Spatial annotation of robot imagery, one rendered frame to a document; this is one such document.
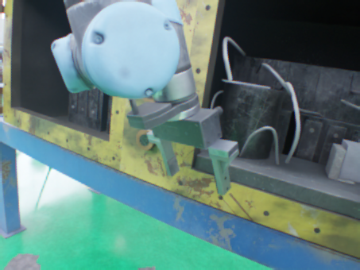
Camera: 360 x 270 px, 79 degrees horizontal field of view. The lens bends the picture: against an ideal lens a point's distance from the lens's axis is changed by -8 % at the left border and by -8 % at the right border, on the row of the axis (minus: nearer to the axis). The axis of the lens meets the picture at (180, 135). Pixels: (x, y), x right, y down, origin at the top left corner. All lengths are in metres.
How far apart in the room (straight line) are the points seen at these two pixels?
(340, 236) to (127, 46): 0.49
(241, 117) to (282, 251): 0.32
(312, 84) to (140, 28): 0.63
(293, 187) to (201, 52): 0.33
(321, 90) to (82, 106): 0.88
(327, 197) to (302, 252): 0.15
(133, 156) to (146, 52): 0.46
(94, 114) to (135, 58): 0.83
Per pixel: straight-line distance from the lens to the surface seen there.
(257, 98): 0.56
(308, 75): 0.76
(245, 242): 0.61
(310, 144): 0.74
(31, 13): 1.15
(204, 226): 0.62
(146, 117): 0.34
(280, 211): 0.52
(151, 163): 0.59
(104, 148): 0.69
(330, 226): 0.53
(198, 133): 0.37
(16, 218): 1.54
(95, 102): 0.99
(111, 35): 0.18
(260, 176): 0.51
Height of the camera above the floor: 0.92
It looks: 14 degrees down
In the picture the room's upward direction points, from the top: 9 degrees clockwise
